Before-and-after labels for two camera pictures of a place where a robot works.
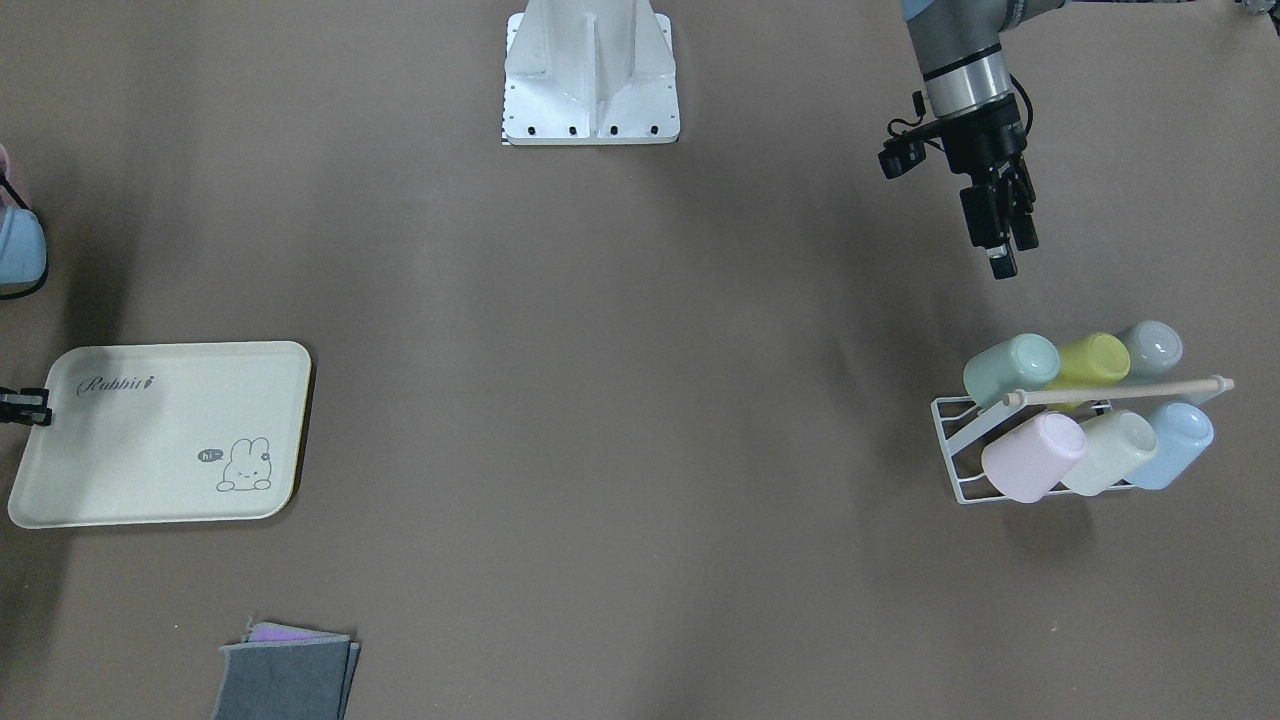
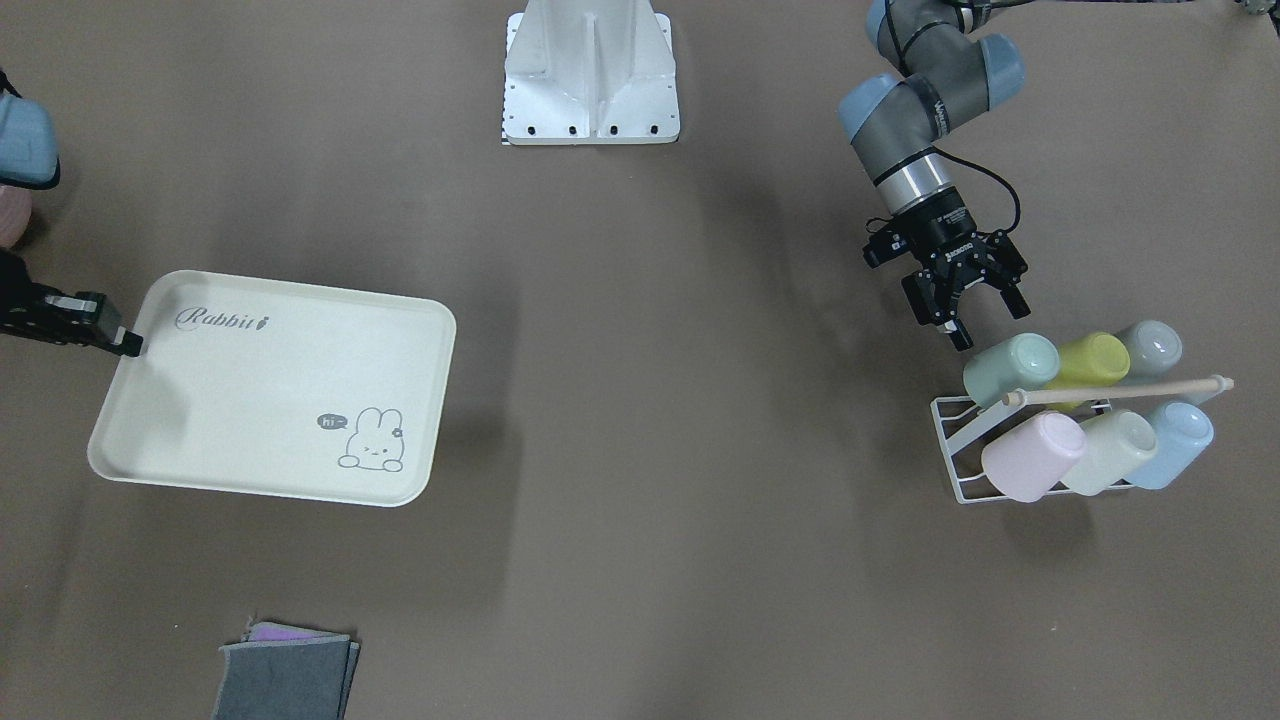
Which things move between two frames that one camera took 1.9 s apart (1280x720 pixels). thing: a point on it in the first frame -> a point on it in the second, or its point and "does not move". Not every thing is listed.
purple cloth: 265,631 does not move
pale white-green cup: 1116,444 does not move
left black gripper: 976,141 -> 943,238
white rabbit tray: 166,433 -> 282,390
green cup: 1027,361 does not move
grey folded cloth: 289,680 does not move
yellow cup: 1088,361 does not move
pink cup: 1032,462 does not move
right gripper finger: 25,406 -> 89,318
